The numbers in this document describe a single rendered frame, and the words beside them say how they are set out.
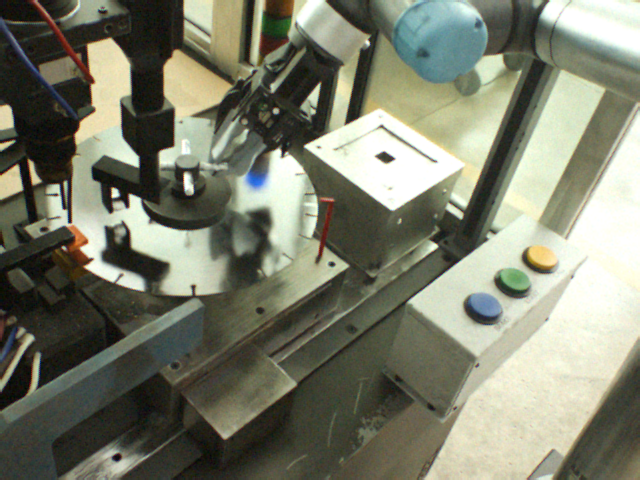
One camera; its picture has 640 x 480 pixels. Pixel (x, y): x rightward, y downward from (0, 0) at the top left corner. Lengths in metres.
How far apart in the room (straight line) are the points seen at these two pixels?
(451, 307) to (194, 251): 0.32
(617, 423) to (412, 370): 0.46
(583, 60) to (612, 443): 0.33
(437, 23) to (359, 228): 0.48
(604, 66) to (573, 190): 0.42
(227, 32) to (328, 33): 0.72
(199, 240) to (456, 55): 0.36
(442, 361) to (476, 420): 1.04
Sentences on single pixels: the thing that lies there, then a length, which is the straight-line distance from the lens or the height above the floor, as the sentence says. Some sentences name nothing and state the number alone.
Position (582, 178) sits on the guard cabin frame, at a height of 0.98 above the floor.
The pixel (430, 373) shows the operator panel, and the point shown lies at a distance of 0.93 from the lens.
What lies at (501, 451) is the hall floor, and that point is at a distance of 1.91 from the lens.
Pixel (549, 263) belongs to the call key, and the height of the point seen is 0.91.
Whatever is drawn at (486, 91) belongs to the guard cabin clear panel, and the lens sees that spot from 1.10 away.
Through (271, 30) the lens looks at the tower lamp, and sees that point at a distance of 1.06.
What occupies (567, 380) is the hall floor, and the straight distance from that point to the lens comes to 2.13.
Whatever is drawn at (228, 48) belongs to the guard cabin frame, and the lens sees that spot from 1.47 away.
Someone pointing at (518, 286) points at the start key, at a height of 0.91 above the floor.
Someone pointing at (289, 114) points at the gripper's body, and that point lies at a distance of 0.77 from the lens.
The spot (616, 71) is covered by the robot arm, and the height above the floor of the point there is 1.27.
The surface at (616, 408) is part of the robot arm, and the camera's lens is 0.53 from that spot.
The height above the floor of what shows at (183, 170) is 1.00.
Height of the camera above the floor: 1.54
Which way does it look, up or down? 43 degrees down
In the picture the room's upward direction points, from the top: 12 degrees clockwise
